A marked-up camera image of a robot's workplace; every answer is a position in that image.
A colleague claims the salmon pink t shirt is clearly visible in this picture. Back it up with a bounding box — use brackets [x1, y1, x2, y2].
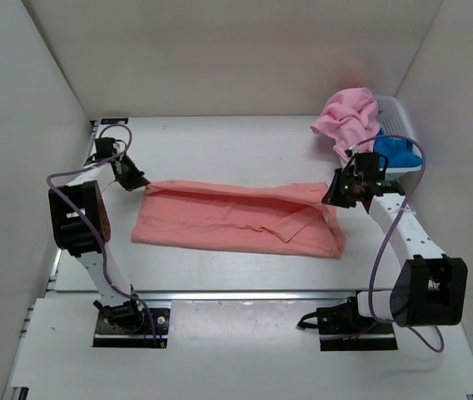
[131, 180, 346, 258]

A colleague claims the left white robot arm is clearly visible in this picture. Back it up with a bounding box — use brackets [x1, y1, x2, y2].
[46, 137, 153, 333]

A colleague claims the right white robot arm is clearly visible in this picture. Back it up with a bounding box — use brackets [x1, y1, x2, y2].
[322, 152, 468, 334]

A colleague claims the blue label sticker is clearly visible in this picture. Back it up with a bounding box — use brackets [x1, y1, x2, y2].
[99, 117, 129, 125]

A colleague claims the blue t shirt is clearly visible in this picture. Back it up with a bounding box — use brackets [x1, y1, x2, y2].
[373, 128, 422, 168]

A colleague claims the light pink t shirt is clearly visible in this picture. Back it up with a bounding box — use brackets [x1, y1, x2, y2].
[311, 87, 381, 163]

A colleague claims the white plastic laundry basket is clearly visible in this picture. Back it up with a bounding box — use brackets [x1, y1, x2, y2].
[338, 95, 424, 180]

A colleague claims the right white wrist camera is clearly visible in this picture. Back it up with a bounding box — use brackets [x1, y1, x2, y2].
[344, 145, 359, 158]

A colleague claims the aluminium table edge rail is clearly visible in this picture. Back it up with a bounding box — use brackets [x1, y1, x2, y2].
[136, 287, 437, 302]

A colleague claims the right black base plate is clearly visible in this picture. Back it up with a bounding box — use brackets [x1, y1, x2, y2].
[296, 306, 399, 352]

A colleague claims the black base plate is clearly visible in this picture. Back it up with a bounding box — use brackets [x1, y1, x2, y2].
[92, 307, 171, 349]
[296, 306, 399, 352]

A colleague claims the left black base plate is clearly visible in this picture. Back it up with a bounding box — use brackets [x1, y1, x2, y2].
[92, 307, 171, 349]

